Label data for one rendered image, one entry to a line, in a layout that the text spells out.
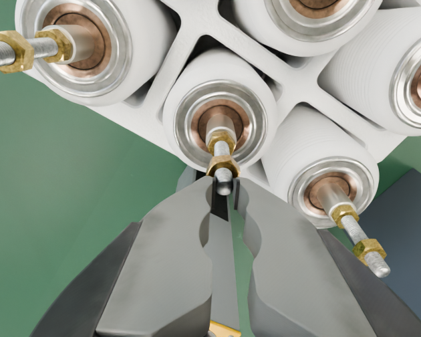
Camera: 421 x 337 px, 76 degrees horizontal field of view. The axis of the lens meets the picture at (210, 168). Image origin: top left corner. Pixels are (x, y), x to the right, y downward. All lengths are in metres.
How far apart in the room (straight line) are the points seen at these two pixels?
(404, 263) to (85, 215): 0.60
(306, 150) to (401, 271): 0.35
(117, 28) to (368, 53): 0.19
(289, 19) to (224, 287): 0.25
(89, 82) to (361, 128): 0.27
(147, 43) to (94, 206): 0.45
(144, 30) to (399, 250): 0.51
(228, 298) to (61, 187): 0.43
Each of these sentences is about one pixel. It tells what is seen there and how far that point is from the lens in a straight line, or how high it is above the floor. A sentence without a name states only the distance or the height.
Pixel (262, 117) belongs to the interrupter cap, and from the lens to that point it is 0.22.
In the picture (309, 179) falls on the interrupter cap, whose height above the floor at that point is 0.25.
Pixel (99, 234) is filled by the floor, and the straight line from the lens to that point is 0.67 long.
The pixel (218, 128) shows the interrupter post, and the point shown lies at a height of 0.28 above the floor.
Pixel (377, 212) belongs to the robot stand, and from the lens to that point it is 0.62.
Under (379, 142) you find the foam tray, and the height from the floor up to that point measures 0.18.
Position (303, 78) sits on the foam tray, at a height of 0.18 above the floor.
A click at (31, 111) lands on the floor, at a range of 0.57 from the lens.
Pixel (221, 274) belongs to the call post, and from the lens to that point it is 0.31.
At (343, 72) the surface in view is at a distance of 0.30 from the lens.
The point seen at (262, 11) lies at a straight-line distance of 0.21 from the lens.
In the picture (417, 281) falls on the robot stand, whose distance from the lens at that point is 0.54.
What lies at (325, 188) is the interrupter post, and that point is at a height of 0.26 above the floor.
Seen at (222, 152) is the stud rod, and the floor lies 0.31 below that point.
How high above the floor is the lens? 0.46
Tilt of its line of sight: 62 degrees down
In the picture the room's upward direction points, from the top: 178 degrees counter-clockwise
